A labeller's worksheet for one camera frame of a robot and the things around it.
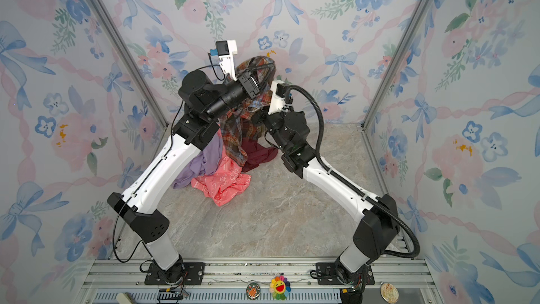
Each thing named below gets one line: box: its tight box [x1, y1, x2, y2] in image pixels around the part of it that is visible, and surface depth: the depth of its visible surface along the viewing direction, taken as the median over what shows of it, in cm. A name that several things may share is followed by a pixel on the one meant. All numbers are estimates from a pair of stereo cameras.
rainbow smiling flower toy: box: [269, 275, 292, 301], surface depth 72 cm
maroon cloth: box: [241, 137, 279, 173], surface depth 106 cm
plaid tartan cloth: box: [220, 56, 277, 167], surface depth 55 cm
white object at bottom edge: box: [116, 292, 133, 304], surface depth 69 cm
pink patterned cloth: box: [191, 128, 252, 207], surface depth 92 cm
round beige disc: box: [379, 281, 400, 304], surface depth 72 cm
